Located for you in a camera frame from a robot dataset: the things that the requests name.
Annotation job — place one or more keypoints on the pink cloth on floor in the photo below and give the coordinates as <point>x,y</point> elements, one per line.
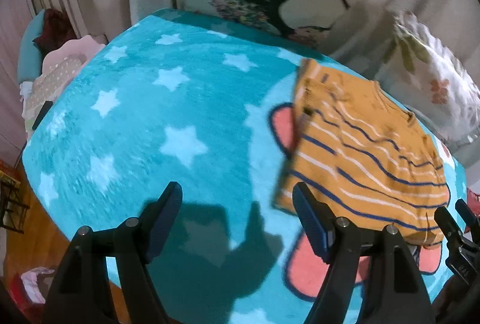
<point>30,289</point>

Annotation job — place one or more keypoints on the dark red plush item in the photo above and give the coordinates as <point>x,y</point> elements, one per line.
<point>56,31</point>

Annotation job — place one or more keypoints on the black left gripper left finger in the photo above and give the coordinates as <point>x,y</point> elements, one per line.
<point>80,291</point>

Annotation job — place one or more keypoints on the turquoise star fleece blanket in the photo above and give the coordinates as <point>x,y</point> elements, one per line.
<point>187,98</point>

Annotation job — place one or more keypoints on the pink polka dot cushion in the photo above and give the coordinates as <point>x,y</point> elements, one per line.
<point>59,68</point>

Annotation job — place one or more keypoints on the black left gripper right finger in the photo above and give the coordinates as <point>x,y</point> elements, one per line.
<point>394,291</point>

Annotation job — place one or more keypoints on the white leaf print pillow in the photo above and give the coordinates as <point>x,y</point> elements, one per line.
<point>425,76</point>

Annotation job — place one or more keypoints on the mustard striped knit sweater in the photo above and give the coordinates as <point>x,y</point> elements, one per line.
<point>365,157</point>

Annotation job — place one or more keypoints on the black metal rack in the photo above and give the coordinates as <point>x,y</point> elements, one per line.
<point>13,208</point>

